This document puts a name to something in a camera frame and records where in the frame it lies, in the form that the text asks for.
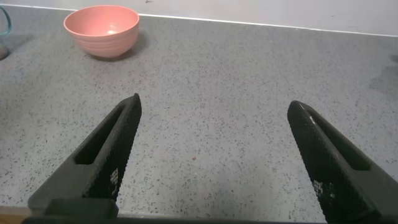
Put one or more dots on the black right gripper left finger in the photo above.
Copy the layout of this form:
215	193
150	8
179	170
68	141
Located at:
102	161

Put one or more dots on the clear plastic measuring cup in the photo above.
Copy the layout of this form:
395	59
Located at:
3	37

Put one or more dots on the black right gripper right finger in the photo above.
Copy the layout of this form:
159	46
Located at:
335	174

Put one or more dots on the pink ribbed bowl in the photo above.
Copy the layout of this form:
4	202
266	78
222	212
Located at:
102	34

